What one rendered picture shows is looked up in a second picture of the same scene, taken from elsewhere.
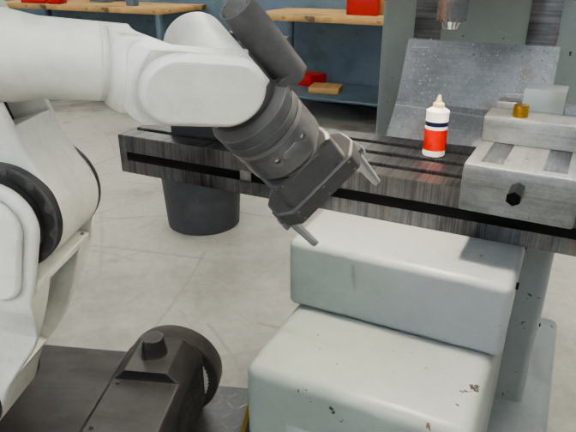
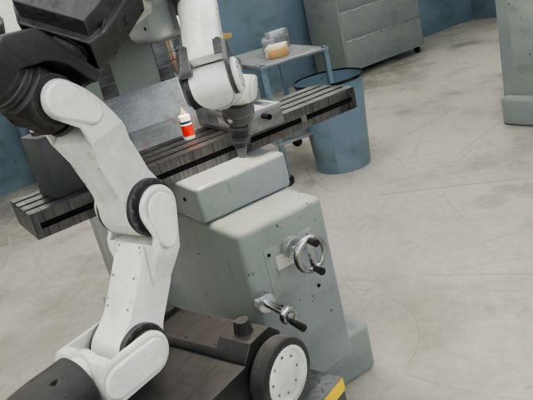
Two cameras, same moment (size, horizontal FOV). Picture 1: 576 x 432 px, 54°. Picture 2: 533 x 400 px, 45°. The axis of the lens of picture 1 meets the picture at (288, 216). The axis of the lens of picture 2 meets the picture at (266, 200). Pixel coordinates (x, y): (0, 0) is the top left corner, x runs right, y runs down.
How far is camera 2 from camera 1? 150 cm
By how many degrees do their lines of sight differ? 51
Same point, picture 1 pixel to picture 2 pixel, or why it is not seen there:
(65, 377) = not seen: hidden behind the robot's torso
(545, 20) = (165, 66)
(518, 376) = not seen: hidden behind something
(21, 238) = (173, 205)
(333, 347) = (248, 216)
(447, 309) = (267, 177)
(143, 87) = (251, 88)
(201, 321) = not seen: outside the picture
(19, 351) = (165, 290)
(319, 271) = (214, 196)
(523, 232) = (258, 140)
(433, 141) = (190, 130)
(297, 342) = (236, 224)
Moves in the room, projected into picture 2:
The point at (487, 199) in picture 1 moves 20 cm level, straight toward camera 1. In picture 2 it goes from (254, 125) to (296, 129)
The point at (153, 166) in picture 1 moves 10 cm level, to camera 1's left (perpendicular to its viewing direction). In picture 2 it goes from (64, 221) to (38, 236)
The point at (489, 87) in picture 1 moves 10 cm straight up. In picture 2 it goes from (161, 108) to (153, 82)
